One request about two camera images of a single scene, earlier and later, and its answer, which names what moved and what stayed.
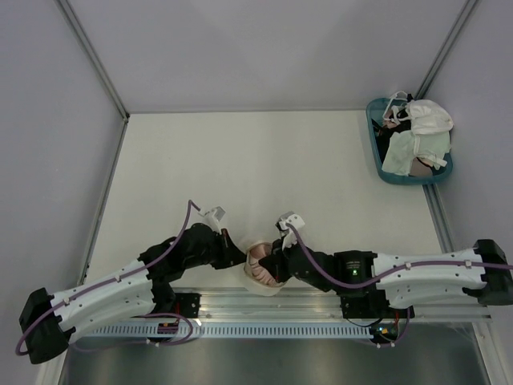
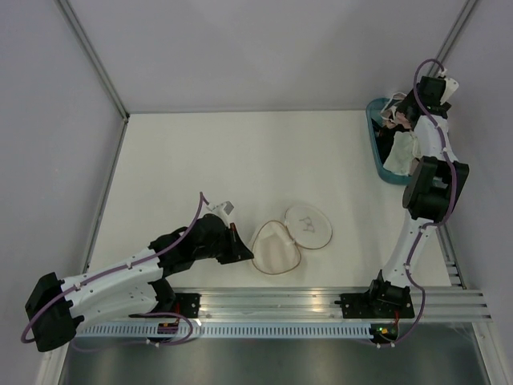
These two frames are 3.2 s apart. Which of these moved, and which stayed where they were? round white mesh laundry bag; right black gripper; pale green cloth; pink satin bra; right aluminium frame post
Moved: right black gripper; round white mesh laundry bag; pink satin bra
Stayed: pale green cloth; right aluminium frame post
